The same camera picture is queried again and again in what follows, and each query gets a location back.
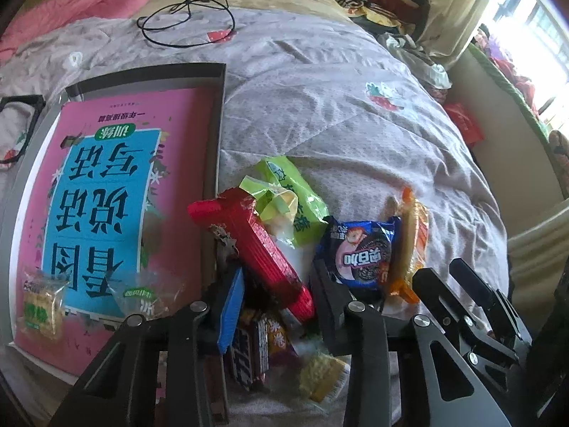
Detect grey cardboard tray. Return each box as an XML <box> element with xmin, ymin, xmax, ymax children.
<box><xmin>9</xmin><ymin>63</ymin><xmax>227</xmax><ymax>388</ymax></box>

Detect colourful clothes on windowsill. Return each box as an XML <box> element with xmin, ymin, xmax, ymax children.
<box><xmin>471</xmin><ymin>22</ymin><xmax>569</xmax><ymax>116</ymax></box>

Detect grey-pink printed quilt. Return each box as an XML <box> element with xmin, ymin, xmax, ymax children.
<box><xmin>0</xmin><ymin>6</ymin><xmax>512</xmax><ymax>427</ymax></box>

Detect yellow wafer packet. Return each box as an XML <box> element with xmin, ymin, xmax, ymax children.
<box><xmin>299</xmin><ymin>351</ymin><xmax>352</xmax><ymax>403</ymax></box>

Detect small clear green-label packet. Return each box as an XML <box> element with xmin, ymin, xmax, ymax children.
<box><xmin>109</xmin><ymin>271</ymin><xmax>185</xmax><ymax>321</ymax></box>

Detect pink blanket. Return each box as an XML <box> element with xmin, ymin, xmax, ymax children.
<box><xmin>0</xmin><ymin>0</ymin><xmax>154</xmax><ymax>60</ymax></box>

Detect blue cookie packet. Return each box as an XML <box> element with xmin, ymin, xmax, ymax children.
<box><xmin>313</xmin><ymin>216</ymin><xmax>403</xmax><ymax>303</ymax></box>

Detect dark chocolate bar packet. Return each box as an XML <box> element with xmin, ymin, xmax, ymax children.
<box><xmin>229</xmin><ymin>311</ymin><xmax>270</xmax><ymax>388</ymax></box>

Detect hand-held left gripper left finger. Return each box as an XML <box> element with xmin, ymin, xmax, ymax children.
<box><xmin>49</xmin><ymin>269</ymin><xmax>247</xmax><ymax>427</ymax></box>

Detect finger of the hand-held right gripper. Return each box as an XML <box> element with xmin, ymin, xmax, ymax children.
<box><xmin>449</xmin><ymin>258</ymin><xmax>533</xmax><ymax>352</ymax></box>
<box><xmin>413</xmin><ymin>268</ymin><xmax>521</xmax><ymax>381</ymax></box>

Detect window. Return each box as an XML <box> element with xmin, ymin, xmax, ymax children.
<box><xmin>489</xmin><ymin>0</ymin><xmax>569</xmax><ymax>121</ymax></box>

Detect green snack packet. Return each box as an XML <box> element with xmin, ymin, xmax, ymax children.
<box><xmin>240</xmin><ymin>155</ymin><xmax>330</xmax><ymax>250</ymax></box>

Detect small clear cracker packet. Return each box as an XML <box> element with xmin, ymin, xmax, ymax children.
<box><xmin>20</xmin><ymin>269</ymin><xmax>69</xmax><ymax>339</ymax></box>

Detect orange cracker packet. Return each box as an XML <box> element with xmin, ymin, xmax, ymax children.
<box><xmin>383</xmin><ymin>187</ymin><xmax>431</xmax><ymax>305</ymax></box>

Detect small orange candy packet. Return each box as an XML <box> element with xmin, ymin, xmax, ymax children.
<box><xmin>266</xmin><ymin>316</ymin><xmax>296</xmax><ymax>357</ymax></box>

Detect green windowsill mat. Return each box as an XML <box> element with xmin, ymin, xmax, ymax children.
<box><xmin>469</xmin><ymin>42</ymin><xmax>558</xmax><ymax>143</ymax></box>

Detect beige curtain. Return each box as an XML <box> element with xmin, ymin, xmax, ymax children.
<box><xmin>418</xmin><ymin>0</ymin><xmax>519</xmax><ymax>69</ymax></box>

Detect long red snack packet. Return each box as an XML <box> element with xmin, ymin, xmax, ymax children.
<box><xmin>187</xmin><ymin>187</ymin><xmax>317</xmax><ymax>321</ymax></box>

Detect white plastic bag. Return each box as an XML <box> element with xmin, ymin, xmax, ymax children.
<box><xmin>382</xmin><ymin>33</ymin><xmax>452</xmax><ymax>90</ymax></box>

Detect black square plastic frame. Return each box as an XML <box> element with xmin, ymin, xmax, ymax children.
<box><xmin>0</xmin><ymin>95</ymin><xmax>46</xmax><ymax>167</ymax></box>

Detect pink and blue book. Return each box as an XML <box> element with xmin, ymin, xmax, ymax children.
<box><xmin>15</xmin><ymin>86</ymin><xmax>218</xmax><ymax>374</ymax></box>

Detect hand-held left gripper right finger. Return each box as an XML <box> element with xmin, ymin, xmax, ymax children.
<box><xmin>309</xmin><ymin>260</ymin><xmax>512</xmax><ymax>427</ymax></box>

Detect red plastic bag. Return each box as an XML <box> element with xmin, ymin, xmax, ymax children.
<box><xmin>445</xmin><ymin>102</ymin><xmax>485</xmax><ymax>145</ymax></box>

